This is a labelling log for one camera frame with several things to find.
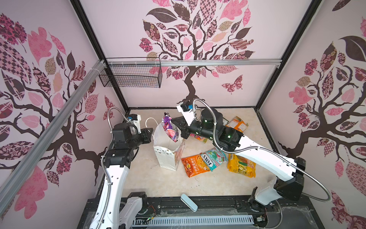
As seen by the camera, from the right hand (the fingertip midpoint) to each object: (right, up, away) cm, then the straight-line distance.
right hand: (172, 117), depth 60 cm
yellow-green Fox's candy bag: (+23, -25, +28) cm, 44 cm away
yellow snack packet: (+36, -27, +24) cm, 51 cm away
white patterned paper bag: (-3, -17, +9) cm, 20 cm away
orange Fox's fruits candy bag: (+46, -4, +47) cm, 66 cm away
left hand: (-12, -7, +13) cm, 19 cm away
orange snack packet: (+12, -29, +27) cm, 41 cm away
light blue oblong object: (+8, -44, +12) cm, 46 cm away
